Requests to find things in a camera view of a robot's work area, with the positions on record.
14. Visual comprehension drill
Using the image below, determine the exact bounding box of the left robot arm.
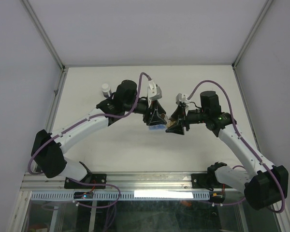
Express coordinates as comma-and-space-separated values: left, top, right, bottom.
31, 80, 167, 188

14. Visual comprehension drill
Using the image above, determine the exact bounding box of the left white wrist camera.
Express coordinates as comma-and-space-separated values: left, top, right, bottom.
147, 79, 162, 106

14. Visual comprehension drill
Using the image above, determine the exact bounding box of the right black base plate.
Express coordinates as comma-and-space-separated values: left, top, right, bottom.
191, 173, 211, 190

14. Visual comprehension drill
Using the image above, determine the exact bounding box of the aluminium mounting rail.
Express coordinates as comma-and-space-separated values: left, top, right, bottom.
20, 172, 207, 191

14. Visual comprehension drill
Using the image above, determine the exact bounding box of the slotted grey cable duct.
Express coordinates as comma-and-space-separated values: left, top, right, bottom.
31, 190, 210, 201

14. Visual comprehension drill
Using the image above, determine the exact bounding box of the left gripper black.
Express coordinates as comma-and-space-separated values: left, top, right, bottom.
124, 99, 167, 126

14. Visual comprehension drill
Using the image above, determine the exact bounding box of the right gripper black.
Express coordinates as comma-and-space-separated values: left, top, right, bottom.
165, 105, 208, 135

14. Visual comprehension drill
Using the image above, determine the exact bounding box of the white cap pill bottle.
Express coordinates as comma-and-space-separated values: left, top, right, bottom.
101, 83, 112, 98

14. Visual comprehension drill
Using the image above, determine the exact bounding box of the amber pill bottle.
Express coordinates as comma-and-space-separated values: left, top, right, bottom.
160, 114, 177, 129

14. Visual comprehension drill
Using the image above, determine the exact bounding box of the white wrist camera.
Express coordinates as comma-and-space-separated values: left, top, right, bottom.
147, 79, 162, 106
175, 93, 190, 105

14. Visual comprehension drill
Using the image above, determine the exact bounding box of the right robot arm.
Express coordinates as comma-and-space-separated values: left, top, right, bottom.
166, 91, 289, 210

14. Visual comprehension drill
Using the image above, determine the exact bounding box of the blue weekly pill organizer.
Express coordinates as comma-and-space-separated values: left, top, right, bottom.
148, 124, 166, 131

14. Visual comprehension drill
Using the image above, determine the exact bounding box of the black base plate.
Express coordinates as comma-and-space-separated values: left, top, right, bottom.
64, 173, 107, 189
191, 173, 211, 190

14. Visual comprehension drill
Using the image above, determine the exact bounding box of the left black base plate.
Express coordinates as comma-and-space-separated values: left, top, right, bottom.
64, 173, 107, 189

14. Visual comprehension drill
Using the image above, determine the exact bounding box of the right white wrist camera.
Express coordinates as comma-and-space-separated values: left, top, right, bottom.
175, 93, 190, 105

